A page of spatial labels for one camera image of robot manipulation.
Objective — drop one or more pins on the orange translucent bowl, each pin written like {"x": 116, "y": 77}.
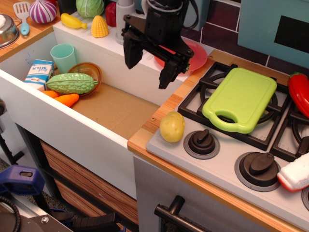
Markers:
{"x": 90, "y": 69}

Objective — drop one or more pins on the black oven door handle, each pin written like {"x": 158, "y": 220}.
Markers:
{"x": 172, "y": 221}

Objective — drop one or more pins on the small black stove knob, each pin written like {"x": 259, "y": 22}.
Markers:
{"x": 201, "y": 145}

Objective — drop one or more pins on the grey toy faucet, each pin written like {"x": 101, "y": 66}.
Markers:
{"x": 136, "y": 8}

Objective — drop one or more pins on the orange toy carrot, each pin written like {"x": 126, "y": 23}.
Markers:
{"x": 51, "y": 93}
{"x": 68, "y": 99}

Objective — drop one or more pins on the blue clamp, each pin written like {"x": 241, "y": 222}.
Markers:
{"x": 21, "y": 180}

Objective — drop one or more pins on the yellow toy corn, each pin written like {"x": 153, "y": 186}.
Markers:
{"x": 99, "y": 27}

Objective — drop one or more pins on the grey stove top panel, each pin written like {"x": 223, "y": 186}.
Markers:
{"x": 293, "y": 207}

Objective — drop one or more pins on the yellow toy banana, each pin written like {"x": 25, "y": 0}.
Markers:
{"x": 72, "y": 22}

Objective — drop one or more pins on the red toy bell pepper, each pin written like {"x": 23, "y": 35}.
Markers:
{"x": 110, "y": 13}

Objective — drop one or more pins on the black right burner grate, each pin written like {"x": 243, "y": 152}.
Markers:
{"x": 292, "y": 140}

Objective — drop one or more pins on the teal plastic cup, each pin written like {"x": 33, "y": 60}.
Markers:
{"x": 64, "y": 57}

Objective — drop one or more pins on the green plastic cutting board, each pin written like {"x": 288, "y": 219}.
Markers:
{"x": 239, "y": 101}

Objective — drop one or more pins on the metal pot with lid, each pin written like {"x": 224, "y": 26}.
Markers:
{"x": 9, "y": 30}

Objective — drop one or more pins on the green toy bitter gourd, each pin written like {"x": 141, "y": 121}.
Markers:
{"x": 68, "y": 83}

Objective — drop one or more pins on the white blue toy spatula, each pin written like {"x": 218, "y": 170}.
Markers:
{"x": 21, "y": 10}

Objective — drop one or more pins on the purple striped toy onion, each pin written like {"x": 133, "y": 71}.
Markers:
{"x": 42, "y": 11}

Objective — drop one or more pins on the red toy chili pepper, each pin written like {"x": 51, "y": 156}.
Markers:
{"x": 298, "y": 86}

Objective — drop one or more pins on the red plastic plate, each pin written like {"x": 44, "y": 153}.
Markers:
{"x": 200, "y": 55}

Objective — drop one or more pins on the yellow toy potato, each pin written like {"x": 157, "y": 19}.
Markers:
{"x": 172, "y": 127}

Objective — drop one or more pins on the large black stove knob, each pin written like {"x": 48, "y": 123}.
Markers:
{"x": 258, "y": 171}

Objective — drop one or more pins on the black left burner grate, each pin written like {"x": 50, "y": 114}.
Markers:
{"x": 260, "y": 137}

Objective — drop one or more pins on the white red toy bottle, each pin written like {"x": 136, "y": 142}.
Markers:
{"x": 295, "y": 175}

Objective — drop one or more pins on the green toy cabbage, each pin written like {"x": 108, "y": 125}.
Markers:
{"x": 90, "y": 8}

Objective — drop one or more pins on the black burner grate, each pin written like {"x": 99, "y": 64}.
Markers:
{"x": 292, "y": 140}
{"x": 260, "y": 137}

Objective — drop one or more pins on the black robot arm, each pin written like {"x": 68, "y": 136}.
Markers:
{"x": 169, "y": 3}

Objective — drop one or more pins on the toy milk carton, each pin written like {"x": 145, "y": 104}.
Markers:
{"x": 39, "y": 74}

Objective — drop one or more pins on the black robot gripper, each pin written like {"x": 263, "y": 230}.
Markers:
{"x": 159, "y": 34}

